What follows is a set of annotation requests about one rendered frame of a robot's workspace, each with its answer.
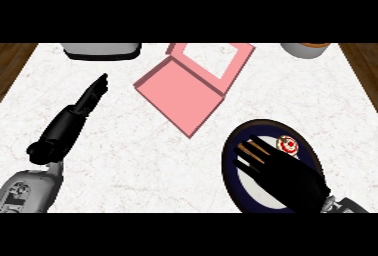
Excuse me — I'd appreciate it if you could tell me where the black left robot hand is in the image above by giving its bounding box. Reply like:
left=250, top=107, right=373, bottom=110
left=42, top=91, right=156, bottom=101
left=24, top=72, right=110, bottom=166

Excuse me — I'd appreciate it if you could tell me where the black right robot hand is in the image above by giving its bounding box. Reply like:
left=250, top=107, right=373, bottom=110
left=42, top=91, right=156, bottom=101
left=231, top=133, right=332, bottom=214

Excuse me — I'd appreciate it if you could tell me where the dark blue white plate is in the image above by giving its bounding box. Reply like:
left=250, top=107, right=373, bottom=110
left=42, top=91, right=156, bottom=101
left=219, top=118, right=326, bottom=214

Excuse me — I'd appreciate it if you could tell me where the brown croissant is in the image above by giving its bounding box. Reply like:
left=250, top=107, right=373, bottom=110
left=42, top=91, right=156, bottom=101
left=236, top=139, right=271, bottom=165

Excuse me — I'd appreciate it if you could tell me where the pink open cardboard box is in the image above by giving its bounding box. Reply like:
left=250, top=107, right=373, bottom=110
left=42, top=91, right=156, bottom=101
left=131, top=43, right=256, bottom=140

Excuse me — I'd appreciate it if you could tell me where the red white round pastry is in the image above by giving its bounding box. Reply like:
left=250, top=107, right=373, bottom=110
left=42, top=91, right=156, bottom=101
left=274, top=134, right=301, bottom=158

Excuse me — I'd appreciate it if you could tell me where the grey black appliance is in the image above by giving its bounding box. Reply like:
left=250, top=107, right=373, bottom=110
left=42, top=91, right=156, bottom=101
left=58, top=43, right=143, bottom=62

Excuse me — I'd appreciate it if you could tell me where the grey pot with brown rim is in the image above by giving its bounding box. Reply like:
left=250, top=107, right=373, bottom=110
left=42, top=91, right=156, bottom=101
left=278, top=43, right=332, bottom=60

